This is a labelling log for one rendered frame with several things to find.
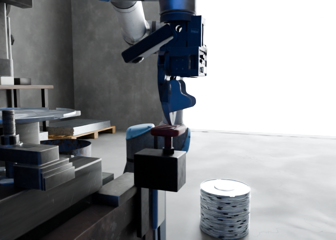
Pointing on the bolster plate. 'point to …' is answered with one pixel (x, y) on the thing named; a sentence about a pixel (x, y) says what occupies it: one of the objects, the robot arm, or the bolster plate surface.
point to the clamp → (31, 159)
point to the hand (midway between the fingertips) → (168, 119)
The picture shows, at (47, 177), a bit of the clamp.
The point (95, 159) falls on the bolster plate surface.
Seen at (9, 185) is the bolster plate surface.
